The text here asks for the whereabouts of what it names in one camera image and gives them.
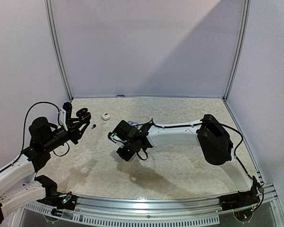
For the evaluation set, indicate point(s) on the purple earbud charging case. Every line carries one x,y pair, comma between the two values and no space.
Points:
132,123

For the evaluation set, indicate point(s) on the aluminium corner post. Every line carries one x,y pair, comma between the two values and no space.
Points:
239,47
57,49

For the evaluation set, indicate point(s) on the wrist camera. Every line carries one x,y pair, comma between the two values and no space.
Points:
115,139
64,115

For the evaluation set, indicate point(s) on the white earbud case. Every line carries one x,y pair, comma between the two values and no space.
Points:
105,116

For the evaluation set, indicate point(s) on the aluminium front rail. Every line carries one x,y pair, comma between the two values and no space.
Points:
142,212

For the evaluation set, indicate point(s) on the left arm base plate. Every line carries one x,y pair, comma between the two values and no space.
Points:
61,202

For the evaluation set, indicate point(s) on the left aluminium corner post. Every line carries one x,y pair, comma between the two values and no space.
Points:
57,49

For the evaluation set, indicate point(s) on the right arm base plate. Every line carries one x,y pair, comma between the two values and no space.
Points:
238,200

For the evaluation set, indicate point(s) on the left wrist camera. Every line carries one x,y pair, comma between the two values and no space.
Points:
64,115

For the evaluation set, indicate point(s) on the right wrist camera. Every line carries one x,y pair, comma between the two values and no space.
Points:
115,139

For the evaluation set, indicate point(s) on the black earbud case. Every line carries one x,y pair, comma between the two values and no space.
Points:
83,114

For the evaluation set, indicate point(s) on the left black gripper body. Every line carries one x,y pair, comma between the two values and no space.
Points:
73,134

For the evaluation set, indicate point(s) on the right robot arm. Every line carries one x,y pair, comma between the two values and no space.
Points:
207,133

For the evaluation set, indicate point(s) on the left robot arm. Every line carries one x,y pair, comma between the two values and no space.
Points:
18,184

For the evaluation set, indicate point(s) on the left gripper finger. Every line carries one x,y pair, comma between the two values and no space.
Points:
73,121
83,126

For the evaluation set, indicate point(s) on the right aluminium corner post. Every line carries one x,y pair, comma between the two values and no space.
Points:
239,47

